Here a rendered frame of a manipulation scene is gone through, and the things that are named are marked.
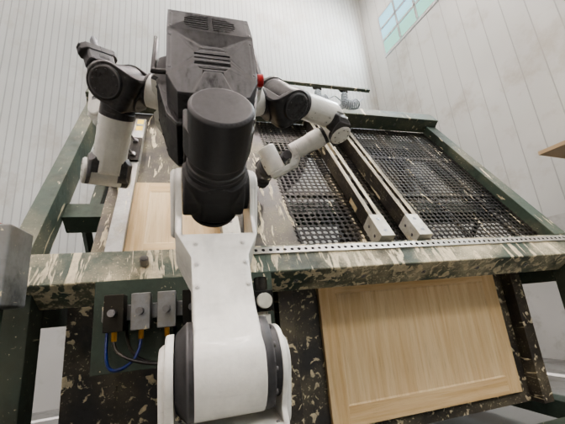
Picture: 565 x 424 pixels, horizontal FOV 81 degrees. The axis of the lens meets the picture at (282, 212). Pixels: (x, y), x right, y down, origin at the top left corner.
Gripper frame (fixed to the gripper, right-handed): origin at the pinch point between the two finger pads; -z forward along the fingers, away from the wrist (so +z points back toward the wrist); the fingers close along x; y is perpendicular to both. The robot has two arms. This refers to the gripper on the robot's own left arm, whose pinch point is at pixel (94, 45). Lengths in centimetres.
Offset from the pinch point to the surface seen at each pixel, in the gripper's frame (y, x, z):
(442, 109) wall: 47, 428, -55
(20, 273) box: -10, -28, 75
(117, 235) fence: -18, 1, 63
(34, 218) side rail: -32, -16, 50
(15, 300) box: -10, -29, 81
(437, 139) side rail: 53, 190, 40
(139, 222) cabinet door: -19, 10, 59
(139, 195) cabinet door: -24, 16, 45
